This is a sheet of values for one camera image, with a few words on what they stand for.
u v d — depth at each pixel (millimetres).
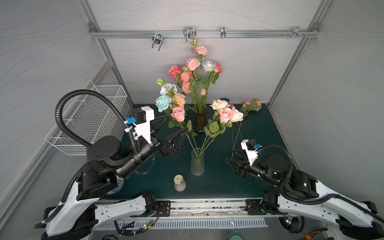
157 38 798
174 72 804
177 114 574
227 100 1185
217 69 861
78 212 370
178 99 655
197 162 777
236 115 588
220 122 599
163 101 583
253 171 531
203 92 881
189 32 765
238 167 533
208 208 749
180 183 721
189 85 801
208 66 752
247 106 1155
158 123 446
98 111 746
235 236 586
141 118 334
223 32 798
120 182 800
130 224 717
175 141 370
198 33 788
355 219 438
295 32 765
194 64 743
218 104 628
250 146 505
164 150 375
